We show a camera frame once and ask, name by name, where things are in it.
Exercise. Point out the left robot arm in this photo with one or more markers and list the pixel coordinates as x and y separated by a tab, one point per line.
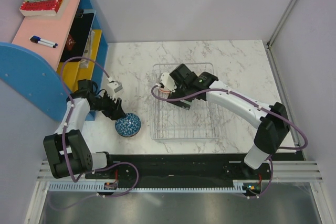
67	152

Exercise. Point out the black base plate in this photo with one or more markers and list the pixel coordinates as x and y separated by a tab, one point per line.
180	170

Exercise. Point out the white wire dish rack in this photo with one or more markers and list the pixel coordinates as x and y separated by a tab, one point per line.
201	122

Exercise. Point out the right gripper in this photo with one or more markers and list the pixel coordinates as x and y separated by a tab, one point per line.
180	104

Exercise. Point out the white cable duct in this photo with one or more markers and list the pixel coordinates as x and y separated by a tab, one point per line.
96	186

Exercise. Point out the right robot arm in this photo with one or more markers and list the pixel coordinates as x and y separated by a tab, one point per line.
270	121

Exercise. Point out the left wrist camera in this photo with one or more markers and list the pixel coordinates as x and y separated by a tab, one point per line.
113	88

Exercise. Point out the yellow folder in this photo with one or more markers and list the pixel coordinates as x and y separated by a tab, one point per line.
83	69

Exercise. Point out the aluminium frame rail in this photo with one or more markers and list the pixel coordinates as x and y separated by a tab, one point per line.
287	12

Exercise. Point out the orange floral bowl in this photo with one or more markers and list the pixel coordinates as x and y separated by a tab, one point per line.
164	89

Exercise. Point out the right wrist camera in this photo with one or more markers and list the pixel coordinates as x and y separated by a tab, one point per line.
166	80

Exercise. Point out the blue capped marker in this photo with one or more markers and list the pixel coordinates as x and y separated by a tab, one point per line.
47	43

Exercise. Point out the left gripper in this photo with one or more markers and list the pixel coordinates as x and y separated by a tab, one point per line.
111	112

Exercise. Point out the blue pink shelf unit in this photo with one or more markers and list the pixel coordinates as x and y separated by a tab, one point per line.
30	68

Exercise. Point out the blue triangle pattern bowl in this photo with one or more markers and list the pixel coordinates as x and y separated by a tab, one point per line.
128	126

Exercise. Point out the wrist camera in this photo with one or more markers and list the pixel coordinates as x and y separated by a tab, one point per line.
113	88
166	80

